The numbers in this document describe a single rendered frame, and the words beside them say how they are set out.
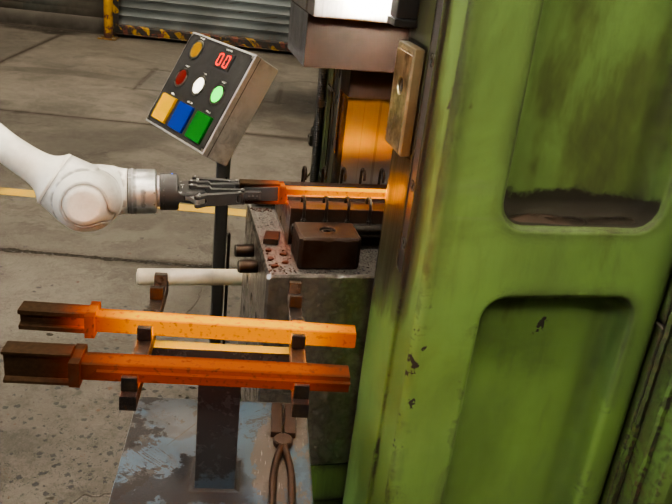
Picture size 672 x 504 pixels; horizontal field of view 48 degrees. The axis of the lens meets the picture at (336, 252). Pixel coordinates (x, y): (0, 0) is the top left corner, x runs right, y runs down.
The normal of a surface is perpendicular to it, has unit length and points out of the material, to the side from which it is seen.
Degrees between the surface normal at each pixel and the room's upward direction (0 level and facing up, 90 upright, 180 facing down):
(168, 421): 0
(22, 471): 0
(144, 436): 0
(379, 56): 90
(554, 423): 90
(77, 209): 80
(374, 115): 90
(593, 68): 89
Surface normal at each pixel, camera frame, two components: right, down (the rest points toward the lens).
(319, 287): 0.21, 0.41
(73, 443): 0.11, -0.91
